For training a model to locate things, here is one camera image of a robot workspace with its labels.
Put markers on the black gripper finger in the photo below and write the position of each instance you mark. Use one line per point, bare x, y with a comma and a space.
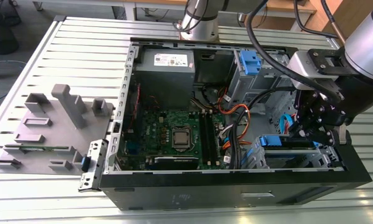
312, 109
337, 135

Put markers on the hard disk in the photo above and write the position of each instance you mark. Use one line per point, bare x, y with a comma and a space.
270, 141

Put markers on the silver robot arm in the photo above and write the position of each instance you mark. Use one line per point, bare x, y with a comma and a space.
201, 25

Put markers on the metal disk bay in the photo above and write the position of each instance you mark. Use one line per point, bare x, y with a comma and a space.
285, 152

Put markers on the tall metal drive cage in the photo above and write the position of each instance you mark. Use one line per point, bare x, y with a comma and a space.
261, 81

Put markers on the blue plastic drive latch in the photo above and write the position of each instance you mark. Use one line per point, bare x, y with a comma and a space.
248, 64

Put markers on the black RAM slot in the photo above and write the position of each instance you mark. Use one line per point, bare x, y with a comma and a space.
213, 135
204, 135

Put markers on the brown wooden cabinet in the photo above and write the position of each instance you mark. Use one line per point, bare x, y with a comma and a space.
354, 14

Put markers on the silver CPU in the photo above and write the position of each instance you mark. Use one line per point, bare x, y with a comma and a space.
181, 138

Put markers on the wooden top desk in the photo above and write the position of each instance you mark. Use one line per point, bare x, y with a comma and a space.
280, 9

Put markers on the black PC case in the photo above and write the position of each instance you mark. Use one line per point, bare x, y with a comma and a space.
205, 191

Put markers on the grey power supply unit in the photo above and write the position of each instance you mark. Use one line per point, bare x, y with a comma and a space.
161, 88

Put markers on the black graphics card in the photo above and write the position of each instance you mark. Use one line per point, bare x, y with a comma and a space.
173, 163

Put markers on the green motherboard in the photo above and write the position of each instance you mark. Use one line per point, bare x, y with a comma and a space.
156, 123

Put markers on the metal expansion slot retainer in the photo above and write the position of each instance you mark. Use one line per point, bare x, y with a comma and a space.
94, 149

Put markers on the blue retainer latch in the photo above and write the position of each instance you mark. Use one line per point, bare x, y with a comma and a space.
86, 163

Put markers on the grey parts rack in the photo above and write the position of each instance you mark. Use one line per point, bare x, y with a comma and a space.
65, 137

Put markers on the green RAM stick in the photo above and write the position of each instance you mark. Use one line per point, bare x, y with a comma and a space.
40, 148

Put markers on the black round bin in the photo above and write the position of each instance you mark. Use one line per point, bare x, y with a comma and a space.
2, 42

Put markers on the light grey wrist camera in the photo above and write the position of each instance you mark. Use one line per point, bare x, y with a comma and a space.
301, 67

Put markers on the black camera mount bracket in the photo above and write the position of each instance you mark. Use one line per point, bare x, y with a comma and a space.
321, 58

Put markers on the CPU socket metal frame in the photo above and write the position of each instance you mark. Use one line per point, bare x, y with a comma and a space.
180, 128

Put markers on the white metal table frame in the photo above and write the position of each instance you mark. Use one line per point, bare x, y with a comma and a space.
128, 11

